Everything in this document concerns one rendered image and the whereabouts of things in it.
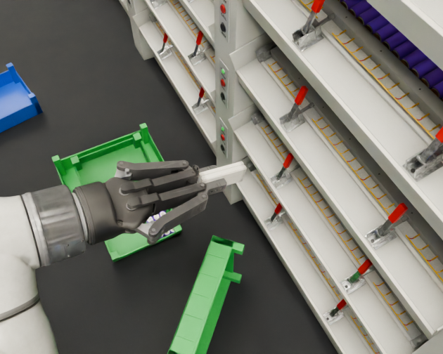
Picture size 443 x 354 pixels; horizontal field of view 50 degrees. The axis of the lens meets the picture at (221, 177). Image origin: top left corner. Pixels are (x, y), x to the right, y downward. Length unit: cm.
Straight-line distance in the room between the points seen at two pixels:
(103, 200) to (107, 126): 107
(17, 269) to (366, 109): 48
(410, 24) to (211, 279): 74
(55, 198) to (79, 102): 118
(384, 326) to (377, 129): 42
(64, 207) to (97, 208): 4
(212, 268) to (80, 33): 121
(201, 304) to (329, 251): 31
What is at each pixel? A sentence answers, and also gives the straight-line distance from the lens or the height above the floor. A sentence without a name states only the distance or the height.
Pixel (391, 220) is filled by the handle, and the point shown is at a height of 60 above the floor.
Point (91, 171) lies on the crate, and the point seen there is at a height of 10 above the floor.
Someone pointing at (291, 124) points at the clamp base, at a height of 56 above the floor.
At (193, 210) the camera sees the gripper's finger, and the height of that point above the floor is 68.
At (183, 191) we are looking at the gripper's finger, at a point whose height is 69.
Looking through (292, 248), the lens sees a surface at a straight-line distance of 120.
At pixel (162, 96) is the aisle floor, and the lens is 171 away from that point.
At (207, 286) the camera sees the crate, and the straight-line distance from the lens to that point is 110.
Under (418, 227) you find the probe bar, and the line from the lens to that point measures 79.
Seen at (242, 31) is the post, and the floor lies 63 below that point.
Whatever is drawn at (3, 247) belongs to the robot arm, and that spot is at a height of 76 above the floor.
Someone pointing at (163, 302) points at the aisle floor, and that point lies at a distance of 131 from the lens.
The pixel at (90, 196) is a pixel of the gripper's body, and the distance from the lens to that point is 60.
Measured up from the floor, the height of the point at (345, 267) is 35.
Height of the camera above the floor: 123
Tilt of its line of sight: 56 degrees down
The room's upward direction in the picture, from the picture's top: straight up
